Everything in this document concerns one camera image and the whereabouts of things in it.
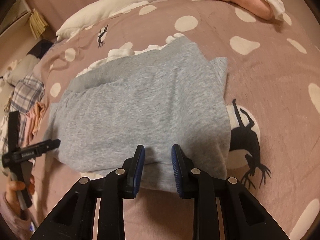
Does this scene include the light pink folded clothes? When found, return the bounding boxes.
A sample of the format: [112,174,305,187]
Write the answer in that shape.
[25,110,42,143]

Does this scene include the pink polka dot blanket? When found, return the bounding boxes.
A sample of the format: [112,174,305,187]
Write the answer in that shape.
[32,0,320,240]

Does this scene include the white goose plush toy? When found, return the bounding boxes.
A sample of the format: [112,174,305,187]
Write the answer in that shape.
[55,0,190,42]

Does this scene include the person's left hand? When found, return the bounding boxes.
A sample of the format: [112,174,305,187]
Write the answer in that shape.
[6,174,35,202]

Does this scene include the grey printed sweatshirt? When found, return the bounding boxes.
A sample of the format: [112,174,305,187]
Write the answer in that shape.
[44,33,232,192]

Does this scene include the person's left forearm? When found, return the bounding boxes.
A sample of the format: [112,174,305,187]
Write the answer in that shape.
[0,192,34,232]

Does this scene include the plaid quilt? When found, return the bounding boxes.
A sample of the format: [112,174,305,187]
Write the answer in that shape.
[0,74,45,155]

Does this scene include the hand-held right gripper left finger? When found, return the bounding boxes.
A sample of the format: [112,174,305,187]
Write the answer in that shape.
[30,144,146,240]

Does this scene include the dark cushion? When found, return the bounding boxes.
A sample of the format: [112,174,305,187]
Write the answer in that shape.
[26,39,54,61]

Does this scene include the grey pillow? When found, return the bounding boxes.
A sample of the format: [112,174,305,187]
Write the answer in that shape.
[6,55,38,87]

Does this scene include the yellow tassel hanging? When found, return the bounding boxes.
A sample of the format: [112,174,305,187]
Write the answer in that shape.
[29,9,49,40]

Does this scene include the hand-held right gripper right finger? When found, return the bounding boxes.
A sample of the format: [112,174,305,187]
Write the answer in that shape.
[171,144,292,240]

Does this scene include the orange folded clothes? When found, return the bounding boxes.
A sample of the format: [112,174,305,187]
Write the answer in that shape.
[31,102,47,130]

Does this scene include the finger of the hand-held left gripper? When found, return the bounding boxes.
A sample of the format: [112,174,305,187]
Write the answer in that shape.
[7,111,21,153]
[37,139,61,155]

